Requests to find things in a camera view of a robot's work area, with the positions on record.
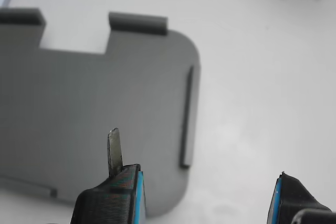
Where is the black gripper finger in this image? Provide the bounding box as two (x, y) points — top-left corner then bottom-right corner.
(70, 127), (146, 224)
(267, 171), (336, 224)

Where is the grey holder with dark legs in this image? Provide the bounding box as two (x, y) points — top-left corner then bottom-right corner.
(0, 7), (202, 218)

